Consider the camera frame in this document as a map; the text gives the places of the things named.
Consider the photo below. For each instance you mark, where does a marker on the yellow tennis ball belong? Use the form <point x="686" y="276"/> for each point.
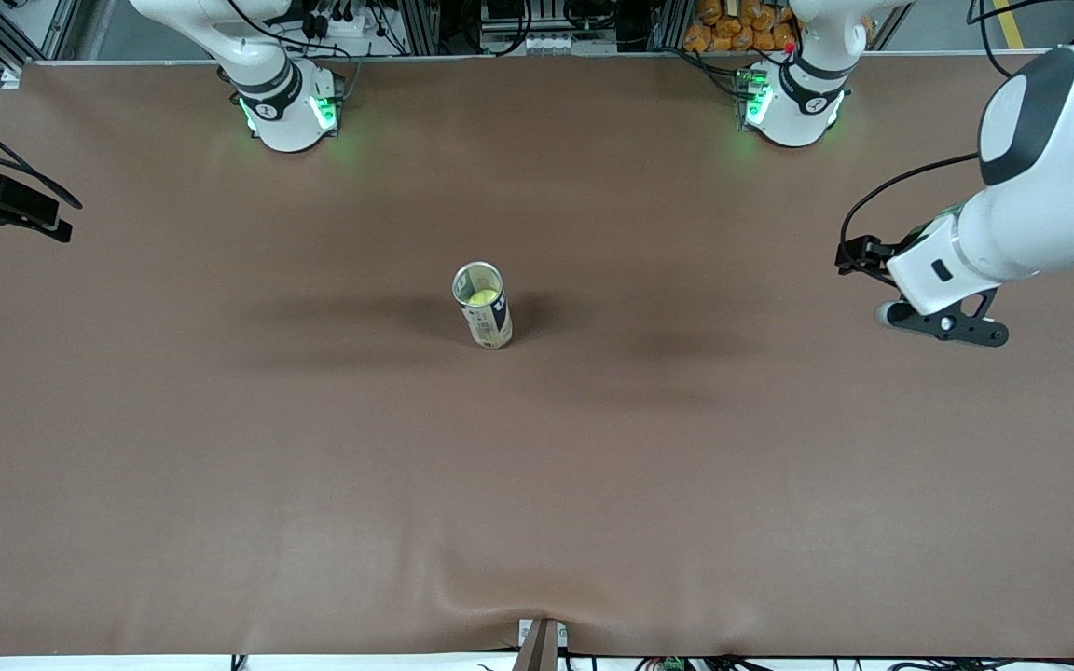
<point x="484" y="297"/>

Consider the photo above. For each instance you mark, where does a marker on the white blue tennis ball can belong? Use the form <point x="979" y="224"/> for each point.
<point x="486" y="324"/>

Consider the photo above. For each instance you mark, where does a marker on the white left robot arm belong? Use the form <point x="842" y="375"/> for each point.
<point x="1050" y="224"/>

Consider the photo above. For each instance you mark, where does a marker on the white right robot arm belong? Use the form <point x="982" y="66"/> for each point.
<point x="281" y="102"/>

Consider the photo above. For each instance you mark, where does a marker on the bag of orange items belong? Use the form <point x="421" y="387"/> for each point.
<point x="733" y="23"/>

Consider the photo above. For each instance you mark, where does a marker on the white power strip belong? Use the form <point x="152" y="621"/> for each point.
<point x="337" y="23"/>

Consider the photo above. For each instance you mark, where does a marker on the white terminal block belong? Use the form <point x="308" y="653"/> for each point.
<point x="551" y="44"/>

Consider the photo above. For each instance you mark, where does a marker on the brown table mat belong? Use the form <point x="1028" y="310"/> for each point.
<point x="537" y="485"/>

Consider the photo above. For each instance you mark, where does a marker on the green connector plug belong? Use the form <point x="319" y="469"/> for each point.
<point x="673" y="664"/>

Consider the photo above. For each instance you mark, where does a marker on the metal table corner bracket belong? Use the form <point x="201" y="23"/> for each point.
<point x="11" y="76"/>

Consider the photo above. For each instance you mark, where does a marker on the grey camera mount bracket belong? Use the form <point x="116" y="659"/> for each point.
<point x="542" y="645"/>

